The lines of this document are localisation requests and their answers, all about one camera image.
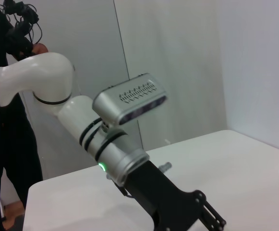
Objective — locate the person in black clothes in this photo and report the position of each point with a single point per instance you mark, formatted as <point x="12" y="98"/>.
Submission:
<point x="4" y="156"/>

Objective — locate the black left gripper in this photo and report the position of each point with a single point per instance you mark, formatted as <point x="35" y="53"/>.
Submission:
<point x="158" y="199"/>

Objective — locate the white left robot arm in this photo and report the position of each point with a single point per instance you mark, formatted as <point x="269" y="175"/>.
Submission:
<point x="45" y="72"/>

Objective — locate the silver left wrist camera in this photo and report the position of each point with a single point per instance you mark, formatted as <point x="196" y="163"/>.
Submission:
<point x="130" y="101"/>

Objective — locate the person's bare hand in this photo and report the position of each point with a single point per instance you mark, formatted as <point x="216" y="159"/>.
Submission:
<point x="41" y="48"/>

